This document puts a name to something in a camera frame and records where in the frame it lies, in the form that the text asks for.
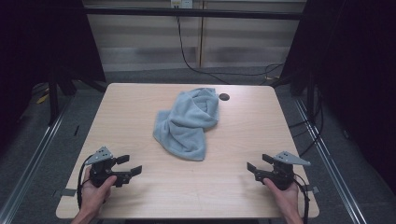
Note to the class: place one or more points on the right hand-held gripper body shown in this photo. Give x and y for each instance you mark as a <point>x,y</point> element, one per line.
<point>281,175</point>

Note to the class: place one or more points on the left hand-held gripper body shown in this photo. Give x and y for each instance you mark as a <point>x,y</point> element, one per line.
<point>100,169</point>

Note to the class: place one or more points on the light blue towel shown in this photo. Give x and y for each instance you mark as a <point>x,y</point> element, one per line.
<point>186,124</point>

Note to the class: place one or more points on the person's right hand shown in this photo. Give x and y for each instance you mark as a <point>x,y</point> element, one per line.
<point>288,200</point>

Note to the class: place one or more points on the person's left hand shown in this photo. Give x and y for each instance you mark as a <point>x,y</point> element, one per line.
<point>93,197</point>

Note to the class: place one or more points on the grey tape piece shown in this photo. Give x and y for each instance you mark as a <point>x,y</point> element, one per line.
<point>313,189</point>
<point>68,192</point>

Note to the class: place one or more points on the black metal stand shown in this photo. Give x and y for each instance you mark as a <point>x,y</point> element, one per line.
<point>53,99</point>

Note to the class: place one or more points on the yellow floor object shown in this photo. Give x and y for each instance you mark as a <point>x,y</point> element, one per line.
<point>42,99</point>

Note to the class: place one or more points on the black curtain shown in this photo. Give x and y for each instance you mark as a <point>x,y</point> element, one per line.
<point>358,77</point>
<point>37,40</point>

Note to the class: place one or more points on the black horizontal metal bar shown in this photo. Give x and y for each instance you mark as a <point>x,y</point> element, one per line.
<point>186,12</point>

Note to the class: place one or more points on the metal floor rail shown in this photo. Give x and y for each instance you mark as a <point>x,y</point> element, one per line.
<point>31,165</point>
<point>330,168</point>

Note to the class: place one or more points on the wooden wall strip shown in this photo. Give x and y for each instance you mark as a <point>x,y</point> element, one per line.
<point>201,37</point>

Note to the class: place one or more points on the white wall outlet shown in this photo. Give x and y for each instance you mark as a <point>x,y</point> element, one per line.
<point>182,3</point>

